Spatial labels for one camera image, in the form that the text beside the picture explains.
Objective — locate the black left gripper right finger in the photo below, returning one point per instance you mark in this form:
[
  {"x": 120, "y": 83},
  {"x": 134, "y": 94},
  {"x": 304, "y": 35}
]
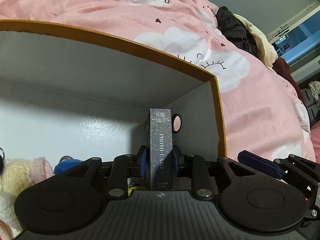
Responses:
[{"x": 191, "y": 174}]

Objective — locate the orange cardboard storage box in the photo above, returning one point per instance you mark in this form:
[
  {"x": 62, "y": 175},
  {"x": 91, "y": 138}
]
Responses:
[{"x": 72, "y": 91}]

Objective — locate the white black plush toy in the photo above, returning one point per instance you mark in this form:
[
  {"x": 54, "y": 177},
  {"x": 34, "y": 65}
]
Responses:
[{"x": 10, "y": 226}]

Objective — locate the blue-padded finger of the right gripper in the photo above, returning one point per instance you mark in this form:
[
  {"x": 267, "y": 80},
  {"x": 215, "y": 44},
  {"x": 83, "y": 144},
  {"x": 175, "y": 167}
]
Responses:
[{"x": 260, "y": 164}]

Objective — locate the white crochet plush toy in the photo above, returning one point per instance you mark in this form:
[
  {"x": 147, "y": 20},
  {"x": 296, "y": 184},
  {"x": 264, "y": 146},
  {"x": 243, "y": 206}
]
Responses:
[{"x": 20, "y": 174}]

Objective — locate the pink duvet cover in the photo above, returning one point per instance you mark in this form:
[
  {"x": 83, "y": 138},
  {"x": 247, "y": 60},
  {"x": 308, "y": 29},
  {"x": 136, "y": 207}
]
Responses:
[{"x": 261, "y": 109}]

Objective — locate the black clothing pile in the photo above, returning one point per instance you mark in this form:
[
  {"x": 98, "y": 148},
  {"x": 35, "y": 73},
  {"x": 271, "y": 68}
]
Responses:
[{"x": 235, "y": 31}]

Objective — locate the white door frame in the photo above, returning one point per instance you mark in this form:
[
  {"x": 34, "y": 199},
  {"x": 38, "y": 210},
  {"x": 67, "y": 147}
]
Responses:
[{"x": 297, "y": 42}]

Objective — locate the grey photo card box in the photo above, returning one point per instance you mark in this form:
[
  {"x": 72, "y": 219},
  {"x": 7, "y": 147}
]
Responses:
[{"x": 159, "y": 144}]

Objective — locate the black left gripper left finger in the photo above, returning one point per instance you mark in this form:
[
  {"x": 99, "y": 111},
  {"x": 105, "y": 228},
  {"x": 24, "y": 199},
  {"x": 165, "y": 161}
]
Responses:
[{"x": 128, "y": 173}]

